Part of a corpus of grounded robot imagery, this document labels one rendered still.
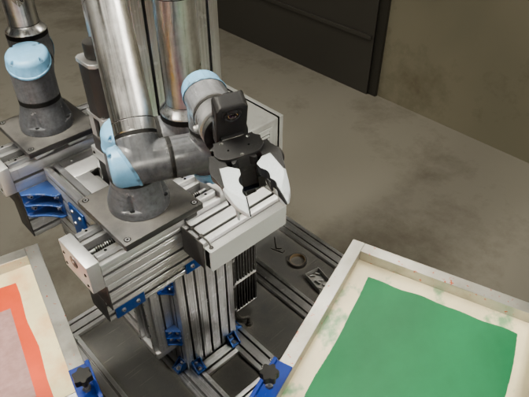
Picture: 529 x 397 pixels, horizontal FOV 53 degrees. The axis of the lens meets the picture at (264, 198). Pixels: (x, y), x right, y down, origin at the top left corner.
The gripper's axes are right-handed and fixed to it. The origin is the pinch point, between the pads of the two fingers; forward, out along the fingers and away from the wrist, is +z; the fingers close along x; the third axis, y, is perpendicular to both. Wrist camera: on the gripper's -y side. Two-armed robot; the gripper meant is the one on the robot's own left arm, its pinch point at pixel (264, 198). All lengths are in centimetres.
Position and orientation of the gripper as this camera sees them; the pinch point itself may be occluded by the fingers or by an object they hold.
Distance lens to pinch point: 67.9
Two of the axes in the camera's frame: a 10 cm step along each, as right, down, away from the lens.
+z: 3.3, 6.1, -7.2
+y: 1.3, 7.3, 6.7
